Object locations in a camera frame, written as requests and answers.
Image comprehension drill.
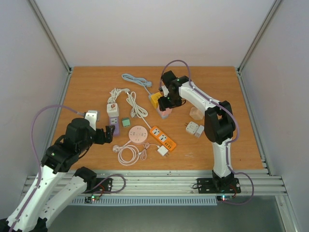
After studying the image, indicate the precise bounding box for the pink cube socket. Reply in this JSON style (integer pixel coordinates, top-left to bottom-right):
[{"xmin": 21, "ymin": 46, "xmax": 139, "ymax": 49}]
[{"xmin": 159, "ymin": 108, "xmax": 172, "ymax": 117}]

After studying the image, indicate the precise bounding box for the yellow cube socket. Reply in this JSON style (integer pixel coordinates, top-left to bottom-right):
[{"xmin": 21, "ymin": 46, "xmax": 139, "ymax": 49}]
[{"xmin": 150, "ymin": 92, "xmax": 162, "ymax": 109}]

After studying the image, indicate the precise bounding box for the white cube socket with flower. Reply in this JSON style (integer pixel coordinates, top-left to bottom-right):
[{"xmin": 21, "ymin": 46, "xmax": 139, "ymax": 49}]
[{"xmin": 106, "ymin": 102, "xmax": 120, "ymax": 118}]

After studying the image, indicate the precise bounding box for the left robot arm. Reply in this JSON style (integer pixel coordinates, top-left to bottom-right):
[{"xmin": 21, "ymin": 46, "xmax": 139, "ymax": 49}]
[{"xmin": 0, "ymin": 118, "xmax": 115, "ymax": 232}]

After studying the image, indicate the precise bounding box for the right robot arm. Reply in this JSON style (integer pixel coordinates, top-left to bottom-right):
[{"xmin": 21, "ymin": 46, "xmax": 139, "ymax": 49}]
[{"xmin": 158, "ymin": 71, "xmax": 236, "ymax": 193}]

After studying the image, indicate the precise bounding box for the green plug adapter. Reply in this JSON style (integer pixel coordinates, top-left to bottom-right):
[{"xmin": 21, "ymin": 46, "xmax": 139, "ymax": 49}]
[{"xmin": 121, "ymin": 117, "xmax": 131, "ymax": 128}]

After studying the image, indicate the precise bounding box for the white square plug adapter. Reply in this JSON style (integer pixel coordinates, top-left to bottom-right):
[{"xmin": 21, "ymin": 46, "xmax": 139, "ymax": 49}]
[{"xmin": 185, "ymin": 121, "xmax": 199, "ymax": 134}]

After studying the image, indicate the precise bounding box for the purple power strip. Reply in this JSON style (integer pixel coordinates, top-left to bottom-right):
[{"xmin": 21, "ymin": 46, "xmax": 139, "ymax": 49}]
[{"xmin": 109, "ymin": 117, "xmax": 120, "ymax": 136}]

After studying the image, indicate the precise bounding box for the beige cube socket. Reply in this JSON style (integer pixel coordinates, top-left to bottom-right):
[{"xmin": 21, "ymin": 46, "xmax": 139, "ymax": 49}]
[{"xmin": 189, "ymin": 107, "xmax": 204, "ymax": 120}]

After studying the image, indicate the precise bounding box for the orange power strip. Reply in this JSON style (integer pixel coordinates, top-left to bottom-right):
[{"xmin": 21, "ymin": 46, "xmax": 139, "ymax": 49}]
[{"xmin": 149, "ymin": 126, "xmax": 177, "ymax": 151}]

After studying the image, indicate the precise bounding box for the pink round power socket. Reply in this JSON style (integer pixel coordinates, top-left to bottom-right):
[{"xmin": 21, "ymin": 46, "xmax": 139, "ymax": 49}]
[{"xmin": 128, "ymin": 126, "xmax": 148, "ymax": 145}]

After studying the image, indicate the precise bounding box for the small white grey adapter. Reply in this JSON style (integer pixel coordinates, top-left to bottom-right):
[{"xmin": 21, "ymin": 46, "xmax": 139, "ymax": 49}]
[{"xmin": 195, "ymin": 125, "xmax": 204, "ymax": 138}]

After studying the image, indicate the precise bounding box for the white USB charger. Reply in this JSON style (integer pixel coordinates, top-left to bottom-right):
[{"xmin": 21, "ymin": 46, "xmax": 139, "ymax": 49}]
[{"xmin": 157, "ymin": 146, "xmax": 169, "ymax": 157}]

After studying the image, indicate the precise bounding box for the white orange-strip cable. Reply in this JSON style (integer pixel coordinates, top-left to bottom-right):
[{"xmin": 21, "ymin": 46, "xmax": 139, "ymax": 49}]
[{"xmin": 126, "ymin": 91, "xmax": 153, "ymax": 129}]

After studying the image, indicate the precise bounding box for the blue power strip cable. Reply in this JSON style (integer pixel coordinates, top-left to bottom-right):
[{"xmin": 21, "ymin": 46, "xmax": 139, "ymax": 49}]
[{"xmin": 121, "ymin": 73, "xmax": 153, "ymax": 96}]

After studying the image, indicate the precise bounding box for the white purple-strip cable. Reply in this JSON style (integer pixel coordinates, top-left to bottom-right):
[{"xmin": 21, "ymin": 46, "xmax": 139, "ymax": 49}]
[{"xmin": 107, "ymin": 87, "xmax": 128, "ymax": 104}]

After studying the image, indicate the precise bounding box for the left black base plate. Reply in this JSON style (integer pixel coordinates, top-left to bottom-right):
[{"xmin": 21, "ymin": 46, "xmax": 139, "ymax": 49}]
[{"xmin": 85, "ymin": 178, "xmax": 113, "ymax": 193}]

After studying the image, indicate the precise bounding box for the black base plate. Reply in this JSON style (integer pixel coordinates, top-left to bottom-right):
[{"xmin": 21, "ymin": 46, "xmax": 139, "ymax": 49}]
[
  {"xmin": 197, "ymin": 178, "xmax": 241, "ymax": 194},
  {"xmin": 85, "ymin": 178, "xmax": 113, "ymax": 193}
]

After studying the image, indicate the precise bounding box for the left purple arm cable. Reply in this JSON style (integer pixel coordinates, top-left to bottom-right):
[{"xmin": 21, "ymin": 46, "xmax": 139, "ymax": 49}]
[{"xmin": 7, "ymin": 104, "xmax": 85, "ymax": 232}]

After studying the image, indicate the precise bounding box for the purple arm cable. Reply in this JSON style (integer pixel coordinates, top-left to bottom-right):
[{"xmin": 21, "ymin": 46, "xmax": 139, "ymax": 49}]
[
  {"xmin": 161, "ymin": 59, "xmax": 254, "ymax": 206},
  {"xmin": 7, "ymin": 104, "xmax": 85, "ymax": 232}
]

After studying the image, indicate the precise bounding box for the blue slotted cable duct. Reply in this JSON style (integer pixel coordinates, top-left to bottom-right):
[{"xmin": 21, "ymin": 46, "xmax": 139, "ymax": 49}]
[{"xmin": 70, "ymin": 196, "xmax": 217, "ymax": 206}]

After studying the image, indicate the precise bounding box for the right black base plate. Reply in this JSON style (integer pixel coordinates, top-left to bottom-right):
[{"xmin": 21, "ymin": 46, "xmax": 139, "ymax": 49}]
[{"xmin": 197, "ymin": 178, "xmax": 241, "ymax": 194}]

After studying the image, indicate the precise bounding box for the aluminium rail frame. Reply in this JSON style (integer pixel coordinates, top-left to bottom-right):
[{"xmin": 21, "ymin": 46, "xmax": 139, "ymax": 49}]
[{"xmin": 11, "ymin": 0, "xmax": 300, "ymax": 232}]

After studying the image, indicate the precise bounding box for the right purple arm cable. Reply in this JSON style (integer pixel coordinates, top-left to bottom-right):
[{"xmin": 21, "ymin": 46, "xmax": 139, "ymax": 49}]
[{"xmin": 161, "ymin": 59, "xmax": 254, "ymax": 206}]

